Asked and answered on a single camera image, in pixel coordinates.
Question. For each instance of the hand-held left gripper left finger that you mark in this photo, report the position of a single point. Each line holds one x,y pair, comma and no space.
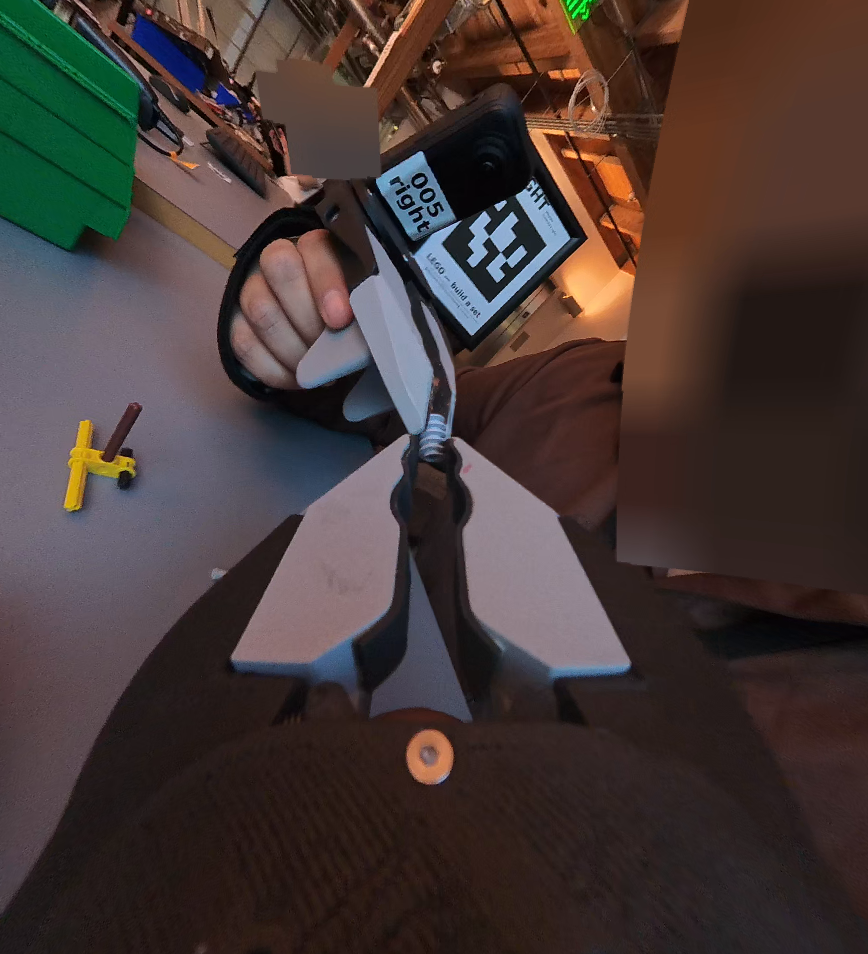
314,589

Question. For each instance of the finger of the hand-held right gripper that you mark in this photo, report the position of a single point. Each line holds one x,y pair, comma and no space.
393,335
445,373

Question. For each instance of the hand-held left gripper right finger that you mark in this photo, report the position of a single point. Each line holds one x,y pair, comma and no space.
530,589

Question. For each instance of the yellow lego axle assembly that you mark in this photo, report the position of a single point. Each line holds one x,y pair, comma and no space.
95,458

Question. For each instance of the person's right hand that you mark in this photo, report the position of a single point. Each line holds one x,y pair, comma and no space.
288,298

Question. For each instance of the wooden beam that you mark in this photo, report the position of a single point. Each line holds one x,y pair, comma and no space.
411,45

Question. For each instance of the green lit sign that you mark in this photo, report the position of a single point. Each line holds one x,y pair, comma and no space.
577,11

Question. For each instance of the black keyboard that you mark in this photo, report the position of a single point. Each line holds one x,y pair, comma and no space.
240,156

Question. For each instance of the white paper slip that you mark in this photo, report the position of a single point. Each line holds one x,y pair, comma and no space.
217,170

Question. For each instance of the small yellow scrap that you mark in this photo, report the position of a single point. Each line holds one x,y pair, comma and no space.
184,162

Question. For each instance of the black computer mouse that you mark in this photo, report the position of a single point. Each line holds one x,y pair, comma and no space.
169,91

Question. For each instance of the blue crate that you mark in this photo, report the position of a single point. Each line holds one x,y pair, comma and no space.
169,48

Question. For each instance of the person's leg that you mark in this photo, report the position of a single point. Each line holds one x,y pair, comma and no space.
851,745

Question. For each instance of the green plastic bin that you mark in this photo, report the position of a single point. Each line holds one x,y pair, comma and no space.
39,127

